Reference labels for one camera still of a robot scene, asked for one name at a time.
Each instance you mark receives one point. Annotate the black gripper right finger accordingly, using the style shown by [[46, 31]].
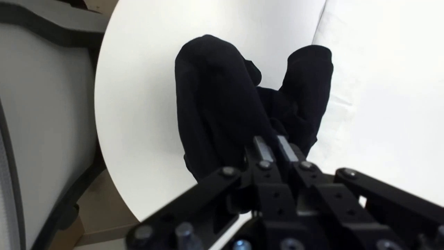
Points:
[[393, 203]]

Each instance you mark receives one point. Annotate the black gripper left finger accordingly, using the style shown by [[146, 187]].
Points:
[[203, 199]]

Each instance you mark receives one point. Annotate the white round table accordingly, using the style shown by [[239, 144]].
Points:
[[139, 116]]

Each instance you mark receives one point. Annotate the grey mesh office chair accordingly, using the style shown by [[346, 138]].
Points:
[[42, 116]]

